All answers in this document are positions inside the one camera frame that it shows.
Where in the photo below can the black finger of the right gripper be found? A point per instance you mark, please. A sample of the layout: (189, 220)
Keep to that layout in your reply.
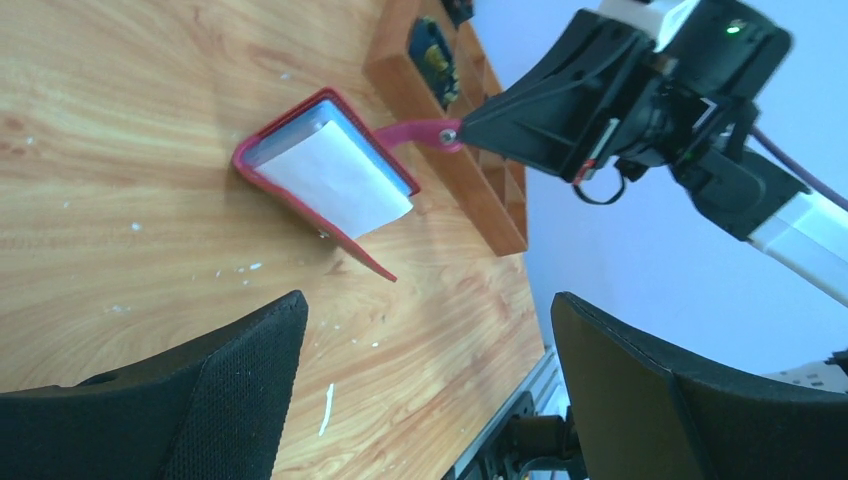
(564, 111)

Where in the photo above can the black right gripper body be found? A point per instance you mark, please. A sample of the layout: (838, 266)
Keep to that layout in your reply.
(714, 68)

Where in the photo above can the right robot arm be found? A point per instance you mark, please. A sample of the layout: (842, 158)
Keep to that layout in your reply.
(646, 84)

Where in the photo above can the aluminium frame rail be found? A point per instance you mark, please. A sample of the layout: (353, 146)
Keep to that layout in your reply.
(494, 453)

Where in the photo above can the wooden compartment organizer tray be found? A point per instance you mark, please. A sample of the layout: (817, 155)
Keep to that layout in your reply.
(490, 189)

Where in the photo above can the black tape roll left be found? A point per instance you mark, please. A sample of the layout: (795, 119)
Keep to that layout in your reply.
(431, 54)

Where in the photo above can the black tape roll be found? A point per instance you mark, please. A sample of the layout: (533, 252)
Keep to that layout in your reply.
(431, 54)
(459, 11)

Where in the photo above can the black tape roll top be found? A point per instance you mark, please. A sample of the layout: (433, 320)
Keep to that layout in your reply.
(459, 11)

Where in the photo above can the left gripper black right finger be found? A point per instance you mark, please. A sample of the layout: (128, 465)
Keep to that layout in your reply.
(645, 408)

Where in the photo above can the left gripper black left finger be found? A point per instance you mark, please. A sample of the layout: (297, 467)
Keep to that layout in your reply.
(211, 408)

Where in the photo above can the red leather card holder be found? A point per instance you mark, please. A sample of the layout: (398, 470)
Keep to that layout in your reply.
(323, 161)

